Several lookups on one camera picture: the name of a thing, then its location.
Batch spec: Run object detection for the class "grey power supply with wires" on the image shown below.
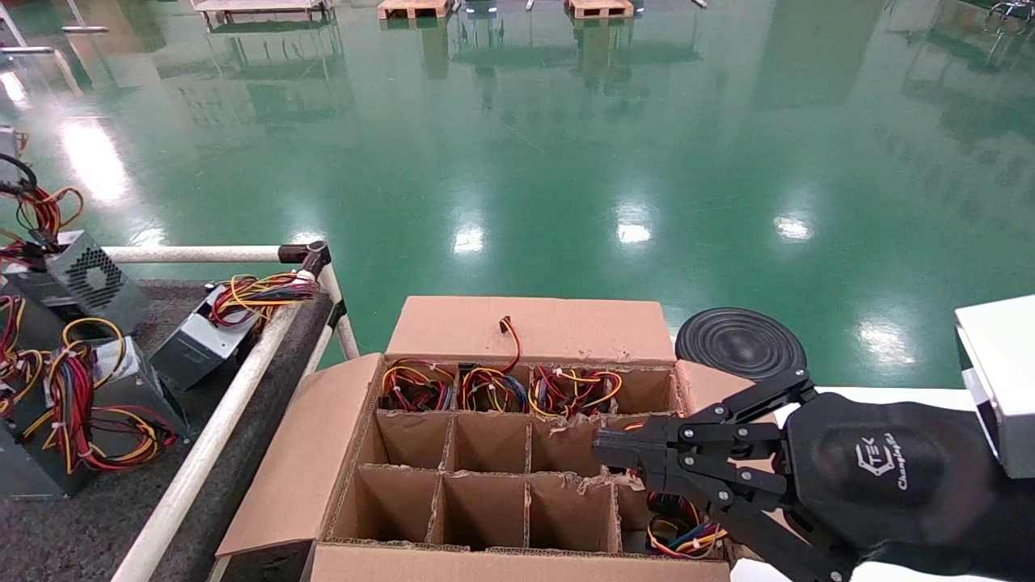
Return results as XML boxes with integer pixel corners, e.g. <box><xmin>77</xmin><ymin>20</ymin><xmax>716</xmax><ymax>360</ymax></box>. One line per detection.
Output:
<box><xmin>0</xmin><ymin>271</ymin><xmax>75</xmax><ymax>415</ymax></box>

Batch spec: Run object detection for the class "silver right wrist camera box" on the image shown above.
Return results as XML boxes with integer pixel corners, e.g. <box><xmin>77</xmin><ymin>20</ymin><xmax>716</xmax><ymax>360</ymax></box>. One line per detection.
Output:
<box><xmin>954</xmin><ymin>295</ymin><xmax>1035</xmax><ymax>479</ymax></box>

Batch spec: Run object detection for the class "power supply with vent grille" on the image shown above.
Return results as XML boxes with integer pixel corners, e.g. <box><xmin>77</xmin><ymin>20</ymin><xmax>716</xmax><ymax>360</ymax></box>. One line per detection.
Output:
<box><xmin>0</xmin><ymin>186</ymin><xmax>153</xmax><ymax>335</ymax></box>

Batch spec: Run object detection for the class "dark power supply box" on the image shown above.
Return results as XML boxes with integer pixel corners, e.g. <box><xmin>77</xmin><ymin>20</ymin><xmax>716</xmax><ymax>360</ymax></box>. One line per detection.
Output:
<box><xmin>0</xmin><ymin>404</ymin><xmax>95</xmax><ymax>504</ymax></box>

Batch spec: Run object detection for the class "partitioned brown cardboard box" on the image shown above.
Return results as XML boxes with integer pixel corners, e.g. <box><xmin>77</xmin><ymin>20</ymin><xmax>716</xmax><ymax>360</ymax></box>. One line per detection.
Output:
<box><xmin>214</xmin><ymin>295</ymin><xmax>779</xmax><ymax>582</ymax></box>

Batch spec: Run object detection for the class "black ribbed round disc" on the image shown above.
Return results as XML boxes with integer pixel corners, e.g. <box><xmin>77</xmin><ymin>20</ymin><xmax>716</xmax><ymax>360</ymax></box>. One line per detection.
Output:
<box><xmin>675</xmin><ymin>307</ymin><xmax>808</xmax><ymax>383</ymax></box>

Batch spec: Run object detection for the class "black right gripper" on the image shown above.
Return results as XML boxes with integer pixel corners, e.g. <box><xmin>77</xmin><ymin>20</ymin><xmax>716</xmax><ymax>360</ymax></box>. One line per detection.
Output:
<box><xmin>593</xmin><ymin>368</ymin><xmax>999</xmax><ymax>582</ymax></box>

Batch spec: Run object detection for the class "metal cart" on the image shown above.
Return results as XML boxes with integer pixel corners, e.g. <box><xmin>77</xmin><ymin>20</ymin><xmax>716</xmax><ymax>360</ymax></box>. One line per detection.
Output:
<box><xmin>985</xmin><ymin>0</ymin><xmax>1035</xmax><ymax>27</ymax></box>

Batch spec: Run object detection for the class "black pipe corner connector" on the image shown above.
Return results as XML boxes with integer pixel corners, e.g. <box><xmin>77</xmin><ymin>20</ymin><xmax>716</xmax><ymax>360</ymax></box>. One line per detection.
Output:
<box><xmin>278</xmin><ymin>241</ymin><xmax>332</xmax><ymax>280</ymax></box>

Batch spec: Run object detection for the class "short white pipe leg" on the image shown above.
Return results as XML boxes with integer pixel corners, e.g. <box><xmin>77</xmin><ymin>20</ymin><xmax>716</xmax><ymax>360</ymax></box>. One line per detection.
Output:
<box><xmin>318</xmin><ymin>265</ymin><xmax>361</xmax><ymax>361</ymax></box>

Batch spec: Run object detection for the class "silver power supply, red bundle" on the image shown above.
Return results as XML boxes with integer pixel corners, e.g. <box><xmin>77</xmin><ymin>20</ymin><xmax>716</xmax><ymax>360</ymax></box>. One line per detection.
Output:
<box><xmin>24</xmin><ymin>318</ymin><xmax>192</xmax><ymax>475</ymax></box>

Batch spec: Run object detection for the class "long white frame pipe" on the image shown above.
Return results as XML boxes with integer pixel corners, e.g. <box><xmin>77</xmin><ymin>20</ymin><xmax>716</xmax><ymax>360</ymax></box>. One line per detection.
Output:
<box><xmin>109</xmin><ymin>271</ymin><xmax>318</xmax><ymax>582</ymax></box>
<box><xmin>103</xmin><ymin>247</ymin><xmax>284</xmax><ymax>266</ymax></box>

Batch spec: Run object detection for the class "silver power supply, wire loop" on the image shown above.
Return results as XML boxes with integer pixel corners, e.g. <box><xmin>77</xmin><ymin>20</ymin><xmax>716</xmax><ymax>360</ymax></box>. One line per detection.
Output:
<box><xmin>151</xmin><ymin>271</ymin><xmax>321</xmax><ymax>391</ymax></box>

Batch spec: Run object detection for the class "low grey platform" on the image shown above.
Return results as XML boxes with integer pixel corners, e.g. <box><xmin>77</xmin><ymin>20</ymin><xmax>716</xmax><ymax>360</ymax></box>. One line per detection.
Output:
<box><xmin>192</xmin><ymin>0</ymin><xmax>332</xmax><ymax>23</ymax></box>

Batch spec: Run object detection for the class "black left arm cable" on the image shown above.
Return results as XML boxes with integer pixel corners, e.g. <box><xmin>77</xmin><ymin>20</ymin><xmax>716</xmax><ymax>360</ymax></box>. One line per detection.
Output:
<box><xmin>0</xmin><ymin>153</ymin><xmax>38</xmax><ymax>196</ymax></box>

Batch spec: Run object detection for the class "wooden pallet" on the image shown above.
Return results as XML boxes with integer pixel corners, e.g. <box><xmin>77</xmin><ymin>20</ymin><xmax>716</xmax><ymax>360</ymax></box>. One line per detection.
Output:
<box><xmin>378</xmin><ymin>0</ymin><xmax>451</xmax><ymax>21</ymax></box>
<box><xmin>566</xmin><ymin>0</ymin><xmax>635</xmax><ymax>20</ymax></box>

